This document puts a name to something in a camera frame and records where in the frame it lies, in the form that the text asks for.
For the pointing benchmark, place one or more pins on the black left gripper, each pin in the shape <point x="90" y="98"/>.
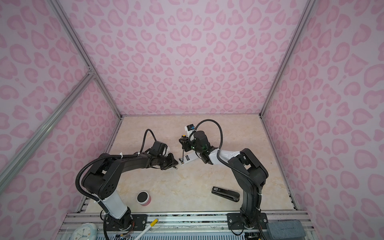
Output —
<point x="172" y="163"/>

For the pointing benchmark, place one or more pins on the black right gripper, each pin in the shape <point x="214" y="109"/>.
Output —
<point x="187" y="143"/>

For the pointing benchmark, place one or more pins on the black yellow handled screwdriver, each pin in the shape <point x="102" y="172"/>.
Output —
<point x="182" y="141"/>

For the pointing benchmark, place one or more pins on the red and white remote control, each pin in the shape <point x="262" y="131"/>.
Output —
<point x="188" y="158"/>

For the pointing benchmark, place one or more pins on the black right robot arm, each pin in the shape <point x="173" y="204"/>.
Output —
<point x="249" y="172"/>

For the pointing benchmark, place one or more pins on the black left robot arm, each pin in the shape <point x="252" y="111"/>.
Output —
<point x="99" y="179"/>

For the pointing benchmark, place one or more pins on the pink black tape roll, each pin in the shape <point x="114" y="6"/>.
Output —
<point x="143" y="198"/>

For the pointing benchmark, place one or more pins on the black stapler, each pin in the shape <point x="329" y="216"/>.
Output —
<point x="226" y="194"/>

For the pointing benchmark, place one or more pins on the yellow capped white marker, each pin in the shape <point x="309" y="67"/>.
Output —
<point x="146" y="229"/>

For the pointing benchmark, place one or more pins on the white analog clock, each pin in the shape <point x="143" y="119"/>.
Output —
<point x="85" y="232"/>

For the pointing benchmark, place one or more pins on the grey cloth pad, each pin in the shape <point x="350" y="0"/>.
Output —
<point x="286" y="230"/>

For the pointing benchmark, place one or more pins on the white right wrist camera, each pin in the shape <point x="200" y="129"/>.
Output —
<point x="190" y="129"/>

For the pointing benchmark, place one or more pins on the aluminium rail base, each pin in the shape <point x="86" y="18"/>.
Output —
<point x="187" y="225"/>

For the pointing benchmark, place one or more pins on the aluminium frame strut left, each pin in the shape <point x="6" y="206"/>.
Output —
<point x="20" y="159"/>

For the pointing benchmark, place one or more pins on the aluminium frame strut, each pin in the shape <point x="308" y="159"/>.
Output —
<point x="20" y="159"/>
<point x="295" y="39"/>

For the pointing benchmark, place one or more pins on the aluminium frame strut right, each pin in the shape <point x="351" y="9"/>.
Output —
<point x="295" y="39"/>

